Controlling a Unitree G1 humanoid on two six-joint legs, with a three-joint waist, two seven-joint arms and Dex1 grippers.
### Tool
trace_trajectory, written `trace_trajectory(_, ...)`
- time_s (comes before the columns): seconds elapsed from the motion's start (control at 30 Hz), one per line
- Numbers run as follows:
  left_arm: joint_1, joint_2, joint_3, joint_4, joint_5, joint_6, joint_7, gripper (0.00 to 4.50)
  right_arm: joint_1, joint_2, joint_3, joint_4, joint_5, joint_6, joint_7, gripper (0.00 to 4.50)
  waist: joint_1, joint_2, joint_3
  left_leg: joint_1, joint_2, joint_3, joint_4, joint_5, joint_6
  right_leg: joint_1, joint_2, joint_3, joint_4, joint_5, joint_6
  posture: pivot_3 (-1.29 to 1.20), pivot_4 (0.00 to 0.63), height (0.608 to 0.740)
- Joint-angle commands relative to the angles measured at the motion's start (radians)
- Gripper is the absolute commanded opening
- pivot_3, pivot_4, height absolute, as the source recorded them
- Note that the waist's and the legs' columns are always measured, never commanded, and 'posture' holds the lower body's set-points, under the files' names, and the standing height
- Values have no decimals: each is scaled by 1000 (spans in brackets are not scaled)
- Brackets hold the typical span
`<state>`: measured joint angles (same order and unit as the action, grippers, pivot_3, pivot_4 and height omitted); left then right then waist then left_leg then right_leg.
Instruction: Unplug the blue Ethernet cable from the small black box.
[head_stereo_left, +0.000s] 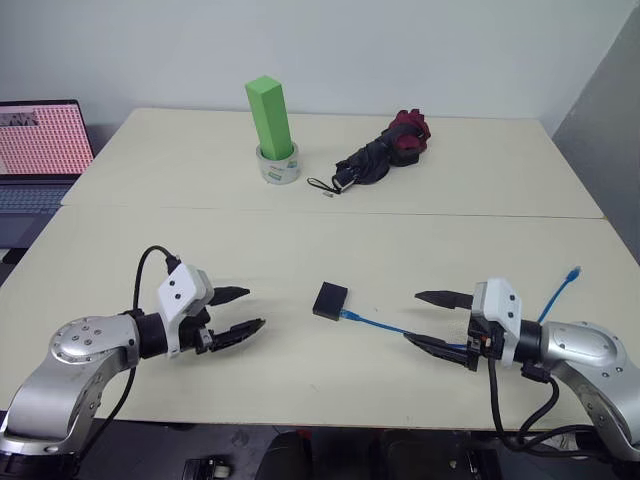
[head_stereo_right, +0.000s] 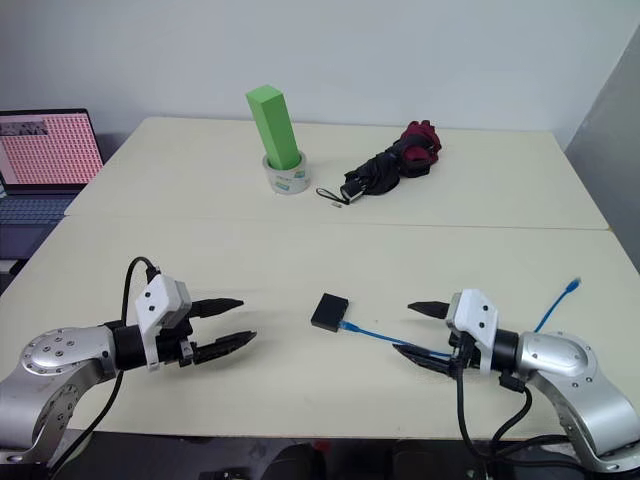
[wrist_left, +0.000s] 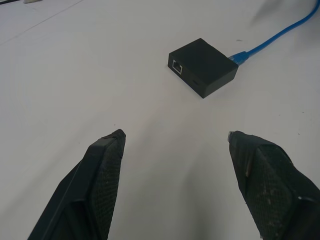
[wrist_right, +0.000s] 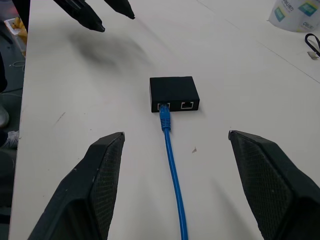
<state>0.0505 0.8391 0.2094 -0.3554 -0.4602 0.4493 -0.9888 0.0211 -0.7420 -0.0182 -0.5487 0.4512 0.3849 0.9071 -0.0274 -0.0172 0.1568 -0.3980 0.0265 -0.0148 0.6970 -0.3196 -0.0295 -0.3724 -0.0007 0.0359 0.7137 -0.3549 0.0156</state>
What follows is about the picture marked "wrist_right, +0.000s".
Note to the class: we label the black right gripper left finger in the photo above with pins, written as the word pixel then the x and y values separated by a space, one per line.
pixel 80 190

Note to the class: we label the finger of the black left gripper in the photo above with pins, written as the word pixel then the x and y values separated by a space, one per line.
pixel 85 15
pixel 122 7

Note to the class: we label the small grey scrap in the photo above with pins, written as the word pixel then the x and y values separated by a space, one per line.
pixel 311 55

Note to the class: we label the grey shoe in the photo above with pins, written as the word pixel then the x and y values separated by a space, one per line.
pixel 3 112

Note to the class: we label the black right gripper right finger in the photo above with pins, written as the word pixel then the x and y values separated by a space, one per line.
pixel 275 185

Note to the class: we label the white sneaker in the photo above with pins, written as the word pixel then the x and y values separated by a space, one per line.
pixel 13 140

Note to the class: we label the black network box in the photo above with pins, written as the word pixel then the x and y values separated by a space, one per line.
pixel 172 90

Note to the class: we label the clear box with yellow items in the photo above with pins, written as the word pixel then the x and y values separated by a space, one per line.
pixel 18 27

